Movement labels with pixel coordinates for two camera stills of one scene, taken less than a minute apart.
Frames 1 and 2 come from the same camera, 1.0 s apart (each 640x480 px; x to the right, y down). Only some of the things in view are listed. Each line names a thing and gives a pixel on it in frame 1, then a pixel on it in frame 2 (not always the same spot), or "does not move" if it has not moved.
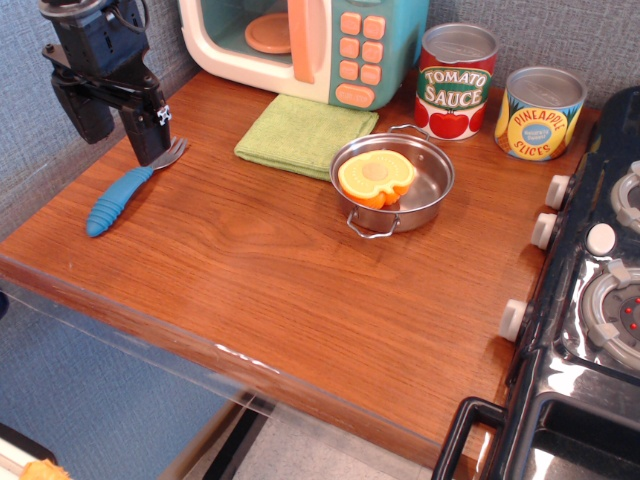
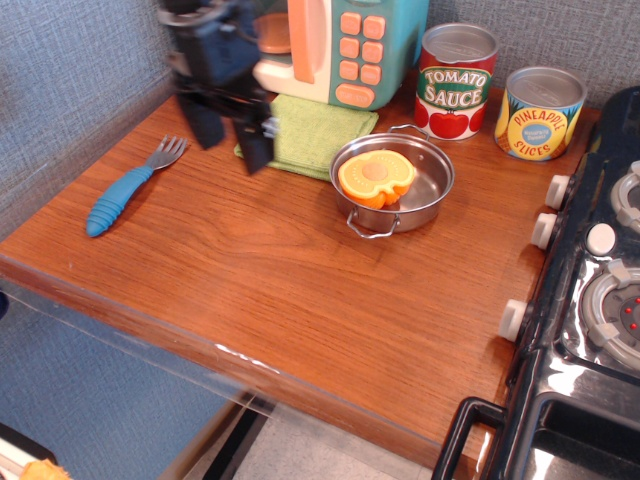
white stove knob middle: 543,230 does not move
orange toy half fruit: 377,178 does not move
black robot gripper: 102,45 to 216,54
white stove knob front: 512,319 does not move
